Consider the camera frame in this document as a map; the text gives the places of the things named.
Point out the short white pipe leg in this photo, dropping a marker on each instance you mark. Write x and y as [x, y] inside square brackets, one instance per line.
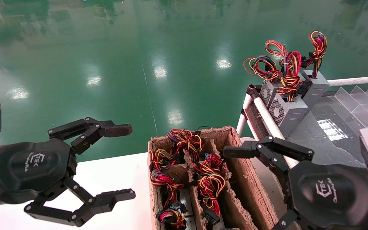
[243, 119]

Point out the worn divided cardboard box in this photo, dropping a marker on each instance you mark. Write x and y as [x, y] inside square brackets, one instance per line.
[248, 191]

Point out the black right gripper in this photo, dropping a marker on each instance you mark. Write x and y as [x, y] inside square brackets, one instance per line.
[327, 195]

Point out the long white pipe rail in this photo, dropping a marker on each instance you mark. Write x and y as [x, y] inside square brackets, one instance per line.
[268, 119]

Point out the clear acrylic divider tray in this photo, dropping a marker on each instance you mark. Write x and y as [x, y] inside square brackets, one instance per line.
[363, 105]

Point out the black pipe joint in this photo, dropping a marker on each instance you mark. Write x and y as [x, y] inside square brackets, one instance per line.
[253, 91]

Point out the black conveyor side frame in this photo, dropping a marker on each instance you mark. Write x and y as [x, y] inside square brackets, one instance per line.
[257, 123]

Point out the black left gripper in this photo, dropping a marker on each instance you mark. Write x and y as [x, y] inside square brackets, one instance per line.
[34, 166]

